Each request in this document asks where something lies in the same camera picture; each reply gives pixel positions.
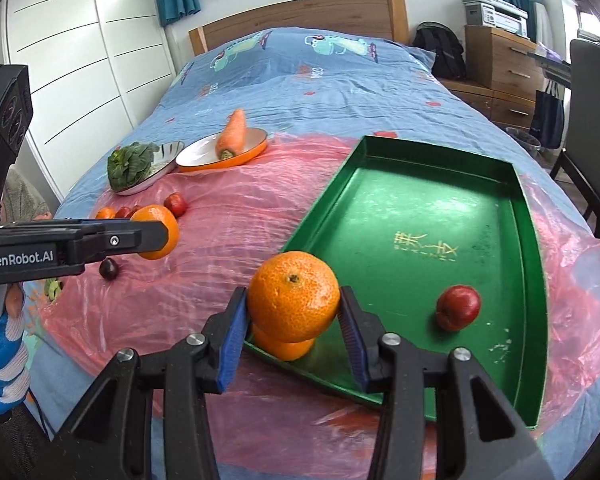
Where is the grey desk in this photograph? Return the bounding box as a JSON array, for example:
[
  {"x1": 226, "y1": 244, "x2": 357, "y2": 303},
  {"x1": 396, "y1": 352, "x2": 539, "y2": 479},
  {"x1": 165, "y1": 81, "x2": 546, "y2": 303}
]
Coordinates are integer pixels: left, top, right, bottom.
[{"x1": 527, "y1": 42, "x2": 573, "y2": 81}]

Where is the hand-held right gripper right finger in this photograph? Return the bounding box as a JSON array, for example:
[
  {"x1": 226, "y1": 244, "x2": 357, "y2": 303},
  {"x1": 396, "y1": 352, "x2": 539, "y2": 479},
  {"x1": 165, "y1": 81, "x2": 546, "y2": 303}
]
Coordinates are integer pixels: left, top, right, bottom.
[{"x1": 337, "y1": 285, "x2": 558, "y2": 480}]

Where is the grey printer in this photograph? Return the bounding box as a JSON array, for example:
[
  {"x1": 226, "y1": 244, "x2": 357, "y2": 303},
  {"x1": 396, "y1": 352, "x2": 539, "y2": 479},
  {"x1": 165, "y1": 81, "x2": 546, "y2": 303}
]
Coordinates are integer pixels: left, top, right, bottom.
[{"x1": 461, "y1": 0, "x2": 529, "y2": 37}]

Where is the grey cloth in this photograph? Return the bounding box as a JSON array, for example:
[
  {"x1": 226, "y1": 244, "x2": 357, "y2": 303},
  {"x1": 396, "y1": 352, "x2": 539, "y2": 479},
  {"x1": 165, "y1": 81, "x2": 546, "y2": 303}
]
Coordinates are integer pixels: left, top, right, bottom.
[{"x1": 1, "y1": 167, "x2": 51, "y2": 223}]

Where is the wooden headboard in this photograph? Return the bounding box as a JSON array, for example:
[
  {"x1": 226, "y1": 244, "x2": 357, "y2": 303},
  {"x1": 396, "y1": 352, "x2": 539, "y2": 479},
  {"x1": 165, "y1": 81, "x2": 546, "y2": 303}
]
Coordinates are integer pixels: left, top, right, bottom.
[{"x1": 188, "y1": 0, "x2": 410, "y2": 57}]

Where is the person's left hand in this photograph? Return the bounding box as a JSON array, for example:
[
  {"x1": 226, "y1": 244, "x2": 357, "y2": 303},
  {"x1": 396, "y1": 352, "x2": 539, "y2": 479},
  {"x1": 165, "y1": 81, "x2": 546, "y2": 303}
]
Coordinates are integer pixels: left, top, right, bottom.
[{"x1": 0, "y1": 284, "x2": 31, "y2": 417}]

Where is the pink plastic sheet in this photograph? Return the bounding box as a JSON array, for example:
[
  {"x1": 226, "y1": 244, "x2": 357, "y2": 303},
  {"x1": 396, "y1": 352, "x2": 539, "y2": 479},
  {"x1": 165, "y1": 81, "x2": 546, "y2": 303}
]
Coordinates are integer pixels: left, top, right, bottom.
[{"x1": 40, "y1": 130, "x2": 600, "y2": 466}]

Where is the carrot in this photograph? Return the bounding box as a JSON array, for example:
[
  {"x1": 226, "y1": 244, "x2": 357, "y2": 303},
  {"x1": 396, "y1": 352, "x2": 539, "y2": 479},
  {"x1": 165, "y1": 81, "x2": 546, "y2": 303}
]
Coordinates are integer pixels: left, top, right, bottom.
[{"x1": 215, "y1": 108, "x2": 248, "y2": 161}]

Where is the black backpack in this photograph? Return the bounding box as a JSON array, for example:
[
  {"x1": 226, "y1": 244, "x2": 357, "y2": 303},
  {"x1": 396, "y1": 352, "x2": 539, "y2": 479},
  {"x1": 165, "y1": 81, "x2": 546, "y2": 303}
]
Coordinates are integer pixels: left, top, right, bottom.
[{"x1": 411, "y1": 21, "x2": 467, "y2": 81}]

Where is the orange rimmed white plate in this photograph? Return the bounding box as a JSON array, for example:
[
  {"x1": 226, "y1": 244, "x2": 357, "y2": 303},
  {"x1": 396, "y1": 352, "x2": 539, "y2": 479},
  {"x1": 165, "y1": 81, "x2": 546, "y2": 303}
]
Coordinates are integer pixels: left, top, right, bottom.
[{"x1": 175, "y1": 127, "x2": 269, "y2": 173}]

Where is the mesh trash basket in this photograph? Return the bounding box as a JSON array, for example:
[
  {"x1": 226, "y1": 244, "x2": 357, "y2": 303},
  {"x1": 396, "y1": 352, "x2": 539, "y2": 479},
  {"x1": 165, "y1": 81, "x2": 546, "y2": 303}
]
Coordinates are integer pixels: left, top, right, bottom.
[{"x1": 504, "y1": 126, "x2": 542, "y2": 160}]

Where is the silver metal bowl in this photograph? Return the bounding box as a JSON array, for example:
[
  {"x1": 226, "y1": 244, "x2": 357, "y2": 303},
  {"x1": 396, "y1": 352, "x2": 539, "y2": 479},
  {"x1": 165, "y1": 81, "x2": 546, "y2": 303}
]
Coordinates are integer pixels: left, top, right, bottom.
[{"x1": 111, "y1": 141, "x2": 186, "y2": 197}]

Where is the low wooden bedside table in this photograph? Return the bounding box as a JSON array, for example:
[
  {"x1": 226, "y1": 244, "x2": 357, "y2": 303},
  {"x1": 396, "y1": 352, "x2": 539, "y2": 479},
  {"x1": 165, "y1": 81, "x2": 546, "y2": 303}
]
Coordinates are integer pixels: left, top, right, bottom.
[{"x1": 437, "y1": 77, "x2": 496, "y2": 122}]

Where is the dark blue bag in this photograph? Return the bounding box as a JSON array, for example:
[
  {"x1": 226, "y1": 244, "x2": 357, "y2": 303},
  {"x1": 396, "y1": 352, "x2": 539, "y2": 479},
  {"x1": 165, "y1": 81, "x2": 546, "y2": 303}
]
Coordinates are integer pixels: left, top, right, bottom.
[{"x1": 532, "y1": 82, "x2": 566, "y2": 151}]

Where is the green metal tray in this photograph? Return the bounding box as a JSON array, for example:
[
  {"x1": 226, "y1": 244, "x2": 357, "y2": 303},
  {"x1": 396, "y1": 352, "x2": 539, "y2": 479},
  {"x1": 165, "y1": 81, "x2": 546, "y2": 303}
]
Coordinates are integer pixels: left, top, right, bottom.
[{"x1": 243, "y1": 135, "x2": 549, "y2": 432}]

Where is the black mesh fabric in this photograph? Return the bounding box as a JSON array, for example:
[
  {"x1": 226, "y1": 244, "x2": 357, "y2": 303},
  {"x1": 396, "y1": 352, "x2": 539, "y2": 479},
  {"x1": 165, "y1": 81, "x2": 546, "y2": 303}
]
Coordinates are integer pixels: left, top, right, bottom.
[{"x1": 0, "y1": 405, "x2": 56, "y2": 480}]

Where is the white wardrobe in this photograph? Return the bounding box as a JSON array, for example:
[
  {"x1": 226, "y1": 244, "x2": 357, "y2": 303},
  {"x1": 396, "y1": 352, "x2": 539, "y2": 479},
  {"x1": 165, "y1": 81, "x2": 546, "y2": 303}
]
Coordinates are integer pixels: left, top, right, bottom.
[{"x1": 0, "y1": 0, "x2": 177, "y2": 201}]

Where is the printed blue bedsheet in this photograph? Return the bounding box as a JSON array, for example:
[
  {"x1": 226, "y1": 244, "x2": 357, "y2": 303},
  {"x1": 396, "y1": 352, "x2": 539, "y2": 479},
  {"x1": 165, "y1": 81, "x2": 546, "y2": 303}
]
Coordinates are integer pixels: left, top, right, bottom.
[{"x1": 22, "y1": 25, "x2": 600, "y2": 480}]

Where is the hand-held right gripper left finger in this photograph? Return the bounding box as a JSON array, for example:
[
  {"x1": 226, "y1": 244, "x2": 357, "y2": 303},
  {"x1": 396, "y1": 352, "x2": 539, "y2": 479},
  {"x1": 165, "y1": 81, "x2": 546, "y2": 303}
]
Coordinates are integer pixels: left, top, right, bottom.
[{"x1": 50, "y1": 286, "x2": 253, "y2": 480}]

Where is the wooden drawer cabinet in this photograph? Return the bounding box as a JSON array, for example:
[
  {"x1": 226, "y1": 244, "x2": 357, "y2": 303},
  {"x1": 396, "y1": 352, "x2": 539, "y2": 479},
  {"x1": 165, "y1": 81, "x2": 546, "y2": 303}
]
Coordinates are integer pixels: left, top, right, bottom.
[{"x1": 464, "y1": 25, "x2": 548, "y2": 128}]

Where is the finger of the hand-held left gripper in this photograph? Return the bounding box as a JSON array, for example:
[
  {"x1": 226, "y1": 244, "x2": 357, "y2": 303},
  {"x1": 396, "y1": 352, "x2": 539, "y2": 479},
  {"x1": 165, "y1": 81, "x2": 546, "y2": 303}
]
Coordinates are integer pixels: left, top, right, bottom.
[
  {"x1": 50, "y1": 217, "x2": 108, "y2": 235},
  {"x1": 80, "y1": 220, "x2": 167, "y2": 261}
]

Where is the dark office chair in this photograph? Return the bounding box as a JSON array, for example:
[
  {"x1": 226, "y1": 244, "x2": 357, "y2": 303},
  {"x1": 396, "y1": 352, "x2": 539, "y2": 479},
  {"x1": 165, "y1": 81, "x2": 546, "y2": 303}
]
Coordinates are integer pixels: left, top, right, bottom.
[{"x1": 554, "y1": 39, "x2": 600, "y2": 241}]

